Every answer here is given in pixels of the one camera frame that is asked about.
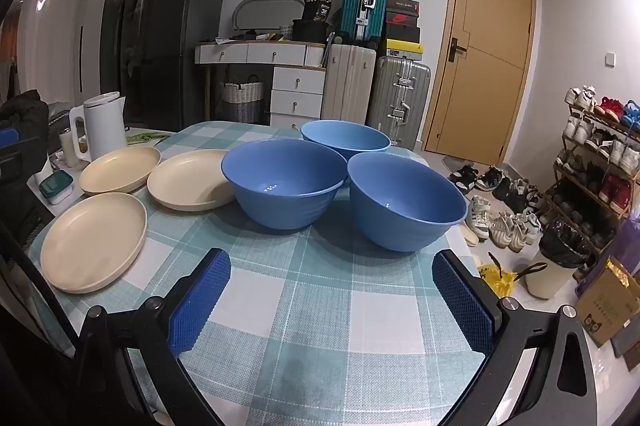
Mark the glass cup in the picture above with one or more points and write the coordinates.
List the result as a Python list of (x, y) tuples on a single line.
[(69, 149)]

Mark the black paper bag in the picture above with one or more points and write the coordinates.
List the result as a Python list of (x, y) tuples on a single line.
[(317, 9)]

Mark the cream bin with black bag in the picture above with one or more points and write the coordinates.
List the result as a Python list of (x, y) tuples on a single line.
[(567, 243)]

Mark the scattered shoes group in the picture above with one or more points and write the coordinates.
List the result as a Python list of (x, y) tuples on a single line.
[(505, 231)]

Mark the black red shoe box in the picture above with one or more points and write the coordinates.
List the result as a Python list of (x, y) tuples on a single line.
[(401, 20)]

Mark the silver suitcase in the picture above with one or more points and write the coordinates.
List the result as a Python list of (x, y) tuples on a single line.
[(400, 101)]

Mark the white wall switch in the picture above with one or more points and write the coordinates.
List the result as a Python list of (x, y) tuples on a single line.
[(609, 59)]

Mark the white grey wicker basket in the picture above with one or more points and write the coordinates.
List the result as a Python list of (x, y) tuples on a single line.
[(242, 99)]

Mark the teal suitcase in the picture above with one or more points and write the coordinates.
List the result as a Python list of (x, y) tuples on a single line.
[(362, 1)]

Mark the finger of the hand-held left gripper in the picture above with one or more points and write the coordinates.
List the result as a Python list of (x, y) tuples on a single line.
[(10, 139)]

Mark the assorted shelved sneakers group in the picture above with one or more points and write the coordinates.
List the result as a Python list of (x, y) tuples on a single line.
[(580, 99)]

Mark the black round box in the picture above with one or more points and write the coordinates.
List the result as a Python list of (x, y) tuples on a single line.
[(309, 31)]

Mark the beige slipper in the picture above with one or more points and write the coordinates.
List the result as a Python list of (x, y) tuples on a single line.
[(471, 233)]

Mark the green packet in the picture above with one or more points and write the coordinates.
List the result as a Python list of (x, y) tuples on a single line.
[(147, 138)]

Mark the metal shoe rack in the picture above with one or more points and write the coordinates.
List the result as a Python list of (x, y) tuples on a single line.
[(570, 206)]

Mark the teal white container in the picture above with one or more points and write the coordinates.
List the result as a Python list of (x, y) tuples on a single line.
[(56, 186)]

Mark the yellow plastic bag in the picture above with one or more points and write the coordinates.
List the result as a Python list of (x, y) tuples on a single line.
[(502, 281)]

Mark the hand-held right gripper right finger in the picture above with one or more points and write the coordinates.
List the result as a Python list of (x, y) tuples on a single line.
[(465, 306)]

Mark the white dresser with drawers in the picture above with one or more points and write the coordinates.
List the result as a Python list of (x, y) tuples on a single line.
[(295, 81)]

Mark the beige plate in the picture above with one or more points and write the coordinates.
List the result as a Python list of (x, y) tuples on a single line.
[(92, 241), (190, 181), (120, 169)]

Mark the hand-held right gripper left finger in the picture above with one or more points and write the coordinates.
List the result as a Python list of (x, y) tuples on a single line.
[(200, 301)]

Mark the black refrigerator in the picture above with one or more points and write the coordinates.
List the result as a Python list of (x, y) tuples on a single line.
[(170, 46)]

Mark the teal white checked tablecloth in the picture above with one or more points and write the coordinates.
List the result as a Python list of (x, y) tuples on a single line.
[(320, 306)]

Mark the cardboard box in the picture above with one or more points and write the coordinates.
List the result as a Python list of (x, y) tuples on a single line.
[(607, 306)]

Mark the beige suitcase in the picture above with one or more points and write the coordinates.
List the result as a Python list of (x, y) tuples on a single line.
[(347, 84)]

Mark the black yellow shoe box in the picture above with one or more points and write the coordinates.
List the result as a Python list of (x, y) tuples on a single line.
[(402, 49)]

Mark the white cabinet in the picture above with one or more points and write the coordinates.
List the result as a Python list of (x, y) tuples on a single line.
[(60, 16)]

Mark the purple paper bag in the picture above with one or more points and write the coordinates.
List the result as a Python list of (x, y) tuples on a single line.
[(631, 241)]

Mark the white electric kettle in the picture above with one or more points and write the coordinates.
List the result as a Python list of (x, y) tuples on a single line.
[(105, 126)]

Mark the wooden door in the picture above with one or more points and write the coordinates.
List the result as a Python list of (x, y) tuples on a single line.
[(490, 56)]

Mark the arched mirror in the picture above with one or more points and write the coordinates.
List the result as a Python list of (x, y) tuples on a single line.
[(239, 16)]

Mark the blue bowl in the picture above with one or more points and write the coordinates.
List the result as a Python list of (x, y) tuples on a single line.
[(285, 186), (405, 201), (345, 139)]

